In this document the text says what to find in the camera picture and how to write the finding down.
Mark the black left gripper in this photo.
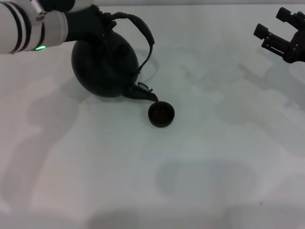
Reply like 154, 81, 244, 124
65, 4, 118, 46

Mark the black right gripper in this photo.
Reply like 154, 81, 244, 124
253, 7, 305, 64

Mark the black round teapot with handle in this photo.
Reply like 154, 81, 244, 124
71, 11, 159, 103

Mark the small dark brown teacup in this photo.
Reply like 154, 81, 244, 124
147, 100, 175, 128

